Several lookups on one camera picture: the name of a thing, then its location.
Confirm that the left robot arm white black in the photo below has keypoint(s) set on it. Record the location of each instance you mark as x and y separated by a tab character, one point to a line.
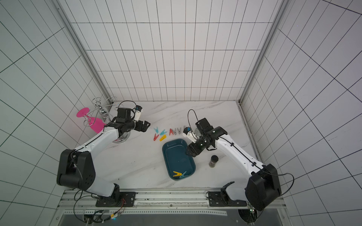
76	168

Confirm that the yellow clothespin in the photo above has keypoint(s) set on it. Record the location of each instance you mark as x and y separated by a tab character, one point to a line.
177	174
163	138

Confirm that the teal plastic storage box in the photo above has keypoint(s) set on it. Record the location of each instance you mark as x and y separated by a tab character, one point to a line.
176	159

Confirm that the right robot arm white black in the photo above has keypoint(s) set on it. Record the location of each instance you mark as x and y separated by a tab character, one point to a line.
260	184

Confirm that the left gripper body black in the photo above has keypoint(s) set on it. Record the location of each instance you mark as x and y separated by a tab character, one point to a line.
131	124

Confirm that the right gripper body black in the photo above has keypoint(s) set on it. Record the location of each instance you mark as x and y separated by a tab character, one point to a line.
200	144

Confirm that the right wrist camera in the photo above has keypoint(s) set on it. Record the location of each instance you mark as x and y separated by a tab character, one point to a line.
190	135

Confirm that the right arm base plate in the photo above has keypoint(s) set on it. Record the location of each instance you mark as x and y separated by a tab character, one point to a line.
221	199

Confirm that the pink wine glass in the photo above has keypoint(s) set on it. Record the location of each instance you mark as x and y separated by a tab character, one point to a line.
96	124

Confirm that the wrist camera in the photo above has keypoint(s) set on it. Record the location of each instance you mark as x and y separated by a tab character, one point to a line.
190	135
137	112

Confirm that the aluminium mounting rail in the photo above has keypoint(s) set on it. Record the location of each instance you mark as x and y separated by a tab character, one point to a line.
147	201

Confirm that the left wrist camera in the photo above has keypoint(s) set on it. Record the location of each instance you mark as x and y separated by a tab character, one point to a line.
137	112

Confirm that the small dark spice jar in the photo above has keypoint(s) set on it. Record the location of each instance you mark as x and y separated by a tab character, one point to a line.
213	161

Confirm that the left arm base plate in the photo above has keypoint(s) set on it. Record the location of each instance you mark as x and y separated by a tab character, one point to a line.
125	199

